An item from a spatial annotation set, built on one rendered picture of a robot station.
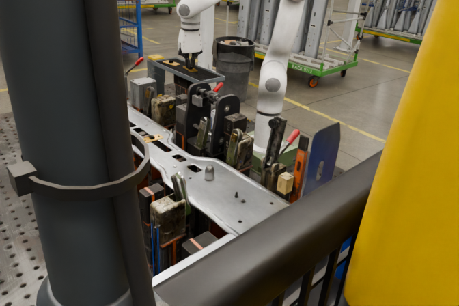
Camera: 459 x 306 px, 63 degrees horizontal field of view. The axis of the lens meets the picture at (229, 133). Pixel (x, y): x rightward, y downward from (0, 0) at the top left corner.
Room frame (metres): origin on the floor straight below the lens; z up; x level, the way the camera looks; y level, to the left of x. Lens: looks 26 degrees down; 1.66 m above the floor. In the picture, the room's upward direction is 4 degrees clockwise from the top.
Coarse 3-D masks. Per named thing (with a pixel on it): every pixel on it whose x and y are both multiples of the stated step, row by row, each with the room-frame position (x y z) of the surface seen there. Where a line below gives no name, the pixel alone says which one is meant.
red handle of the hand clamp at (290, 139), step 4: (292, 132) 1.09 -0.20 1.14; (296, 132) 1.09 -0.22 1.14; (292, 136) 1.08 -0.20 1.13; (296, 136) 1.08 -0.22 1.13; (288, 140) 1.06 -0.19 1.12; (292, 140) 1.07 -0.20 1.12; (284, 144) 1.06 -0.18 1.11; (288, 144) 1.06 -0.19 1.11; (280, 148) 1.05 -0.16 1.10; (284, 148) 1.05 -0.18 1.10; (280, 152) 1.03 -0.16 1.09; (268, 164) 1.01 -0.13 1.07
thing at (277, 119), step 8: (272, 120) 1.00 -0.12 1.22; (280, 120) 1.03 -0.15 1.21; (272, 128) 1.03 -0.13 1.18; (280, 128) 1.01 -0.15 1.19; (272, 136) 1.03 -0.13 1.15; (280, 136) 1.01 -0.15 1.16; (272, 144) 1.03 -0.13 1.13; (280, 144) 1.01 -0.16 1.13; (272, 152) 1.02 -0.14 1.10; (264, 160) 1.02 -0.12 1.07; (272, 160) 1.00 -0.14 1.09; (264, 168) 1.01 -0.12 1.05
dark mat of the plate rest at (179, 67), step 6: (174, 60) 1.78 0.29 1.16; (180, 60) 1.79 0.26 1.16; (168, 66) 1.67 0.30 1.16; (174, 66) 1.68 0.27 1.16; (180, 66) 1.69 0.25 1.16; (186, 72) 1.60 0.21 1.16; (192, 72) 1.60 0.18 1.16; (198, 72) 1.61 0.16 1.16; (204, 72) 1.61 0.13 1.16; (210, 72) 1.62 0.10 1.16; (198, 78) 1.53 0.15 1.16; (204, 78) 1.54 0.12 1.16; (210, 78) 1.54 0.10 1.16
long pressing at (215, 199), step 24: (144, 120) 1.41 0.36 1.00; (168, 144) 1.22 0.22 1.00; (168, 168) 1.05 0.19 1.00; (216, 168) 1.07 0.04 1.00; (192, 192) 0.92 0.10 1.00; (216, 192) 0.93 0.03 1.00; (240, 192) 0.94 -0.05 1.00; (264, 192) 0.95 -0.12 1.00; (216, 216) 0.82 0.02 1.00; (240, 216) 0.83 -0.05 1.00; (264, 216) 0.83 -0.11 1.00
